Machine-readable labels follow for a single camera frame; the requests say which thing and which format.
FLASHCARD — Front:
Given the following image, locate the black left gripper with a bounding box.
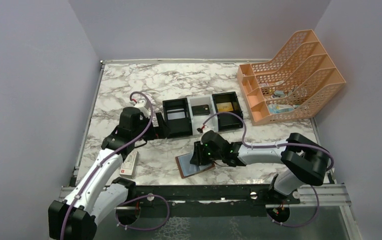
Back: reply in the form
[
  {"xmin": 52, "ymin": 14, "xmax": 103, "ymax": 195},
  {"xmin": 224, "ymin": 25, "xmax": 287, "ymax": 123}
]
[{"xmin": 132, "ymin": 112, "xmax": 172, "ymax": 141}]

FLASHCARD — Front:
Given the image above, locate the brown leather card holder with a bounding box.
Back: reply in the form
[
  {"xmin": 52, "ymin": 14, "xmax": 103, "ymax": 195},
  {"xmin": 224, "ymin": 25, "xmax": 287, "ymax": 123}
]
[{"xmin": 175, "ymin": 152, "xmax": 215, "ymax": 179}]

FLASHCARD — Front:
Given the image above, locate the black and white card tray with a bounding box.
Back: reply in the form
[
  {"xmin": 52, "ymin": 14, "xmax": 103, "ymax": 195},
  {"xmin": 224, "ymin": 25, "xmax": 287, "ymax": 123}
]
[{"xmin": 158, "ymin": 91, "xmax": 243, "ymax": 139}]

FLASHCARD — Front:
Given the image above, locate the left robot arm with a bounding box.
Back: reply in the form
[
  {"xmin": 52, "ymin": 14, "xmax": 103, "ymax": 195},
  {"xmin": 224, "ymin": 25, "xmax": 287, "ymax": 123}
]
[{"xmin": 48, "ymin": 104, "xmax": 154, "ymax": 240}]

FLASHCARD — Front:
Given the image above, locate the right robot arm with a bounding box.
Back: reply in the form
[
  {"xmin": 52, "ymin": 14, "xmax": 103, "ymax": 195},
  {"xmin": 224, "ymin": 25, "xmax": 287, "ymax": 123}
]
[{"xmin": 185, "ymin": 130, "xmax": 334, "ymax": 204}]

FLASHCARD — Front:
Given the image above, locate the white card in tray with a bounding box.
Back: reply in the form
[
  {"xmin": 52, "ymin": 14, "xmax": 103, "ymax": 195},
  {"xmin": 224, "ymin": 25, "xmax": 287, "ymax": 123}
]
[{"xmin": 166, "ymin": 108, "xmax": 187, "ymax": 120}]

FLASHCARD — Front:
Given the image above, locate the black VIP card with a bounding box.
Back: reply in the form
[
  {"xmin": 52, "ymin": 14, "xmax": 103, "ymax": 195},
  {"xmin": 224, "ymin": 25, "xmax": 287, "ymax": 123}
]
[{"xmin": 191, "ymin": 104, "xmax": 210, "ymax": 116}]

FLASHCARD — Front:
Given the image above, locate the gold card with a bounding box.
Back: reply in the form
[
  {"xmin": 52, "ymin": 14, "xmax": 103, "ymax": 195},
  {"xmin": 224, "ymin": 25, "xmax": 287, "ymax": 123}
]
[{"xmin": 216, "ymin": 102, "xmax": 234, "ymax": 112}]

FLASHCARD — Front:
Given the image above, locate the small white red box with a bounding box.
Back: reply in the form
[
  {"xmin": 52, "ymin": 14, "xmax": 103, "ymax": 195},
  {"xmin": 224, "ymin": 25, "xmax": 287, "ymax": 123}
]
[{"xmin": 119, "ymin": 150, "xmax": 139, "ymax": 178}]

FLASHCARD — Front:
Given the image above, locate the peach plastic desk organizer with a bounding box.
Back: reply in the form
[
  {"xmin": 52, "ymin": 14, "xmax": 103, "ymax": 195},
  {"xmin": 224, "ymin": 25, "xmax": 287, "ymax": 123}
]
[{"xmin": 236, "ymin": 29, "xmax": 346, "ymax": 126}]

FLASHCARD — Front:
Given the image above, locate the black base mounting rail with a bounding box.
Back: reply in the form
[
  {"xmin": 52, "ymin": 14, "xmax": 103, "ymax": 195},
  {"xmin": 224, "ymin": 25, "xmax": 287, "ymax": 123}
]
[{"xmin": 68, "ymin": 183, "xmax": 301, "ymax": 220}]

